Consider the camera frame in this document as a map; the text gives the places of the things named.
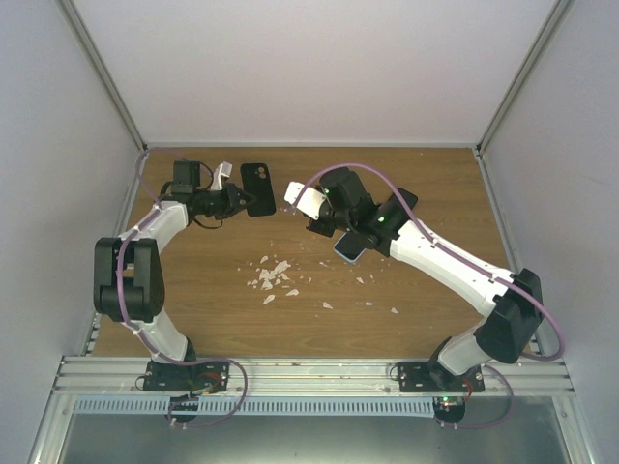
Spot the black phone case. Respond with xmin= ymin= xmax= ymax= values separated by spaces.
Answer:
xmin=240 ymin=163 xmax=277 ymax=218

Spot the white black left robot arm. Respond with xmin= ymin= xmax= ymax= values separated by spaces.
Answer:
xmin=93 ymin=159 xmax=259 ymax=391

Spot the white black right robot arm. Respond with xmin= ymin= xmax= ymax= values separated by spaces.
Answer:
xmin=286 ymin=164 xmax=545 ymax=392

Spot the phone in black case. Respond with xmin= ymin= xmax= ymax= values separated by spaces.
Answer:
xmin=382 ymin=188 xmax=419 ymax=215

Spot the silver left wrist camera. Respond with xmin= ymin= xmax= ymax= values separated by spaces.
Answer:
xmin=209 ymin=161 xmax=232 ymax=191

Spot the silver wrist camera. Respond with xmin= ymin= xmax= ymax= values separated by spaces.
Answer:
xmin=284 ymin=182 xmax=327 ymax=220
xmin=209 ymin=161 xmax=232 ymax=191

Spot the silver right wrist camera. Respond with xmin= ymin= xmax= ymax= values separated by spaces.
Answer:
xmin=284 ymin=182 xmax=327 ymax=220

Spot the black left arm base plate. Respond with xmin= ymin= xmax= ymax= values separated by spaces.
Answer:
xmin=135 ymin=361 xmax=229 ymax=394

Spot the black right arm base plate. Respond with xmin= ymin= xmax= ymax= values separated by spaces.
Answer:
xmin=388 ymin=361 xmax=486 ymax=393

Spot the grey slotted cable duct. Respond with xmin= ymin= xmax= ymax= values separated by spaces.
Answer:
xmin=74 ymin=395 xmax=434 ymax=418

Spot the aluminium front rail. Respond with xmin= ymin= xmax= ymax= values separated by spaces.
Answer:
xmin=52 ymin=356 xmax=575 ymax=397

